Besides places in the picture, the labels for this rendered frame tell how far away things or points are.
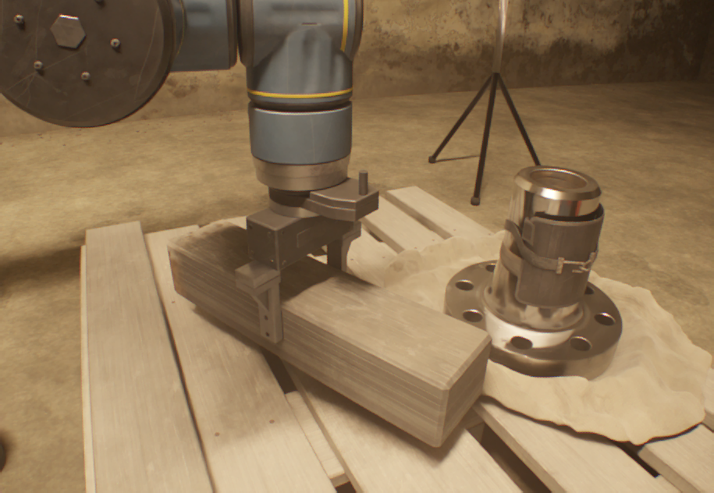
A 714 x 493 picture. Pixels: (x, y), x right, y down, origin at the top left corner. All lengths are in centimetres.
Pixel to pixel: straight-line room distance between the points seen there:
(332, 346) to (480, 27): 316
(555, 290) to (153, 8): 57
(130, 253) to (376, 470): 61
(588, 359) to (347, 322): 33
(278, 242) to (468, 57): 310
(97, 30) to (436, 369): 39
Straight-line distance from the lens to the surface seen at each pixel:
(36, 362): 106
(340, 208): 49
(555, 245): 65
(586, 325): 75
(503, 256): 71
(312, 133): 48
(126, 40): 29
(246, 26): 46
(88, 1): 29
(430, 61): 334
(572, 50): 427
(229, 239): 72
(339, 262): 63
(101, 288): 89
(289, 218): 53
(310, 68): 47
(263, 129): 49
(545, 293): 68
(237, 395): 66
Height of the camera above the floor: 60
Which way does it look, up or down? 26 degrees down
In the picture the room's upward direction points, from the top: 1 degrees clockwise
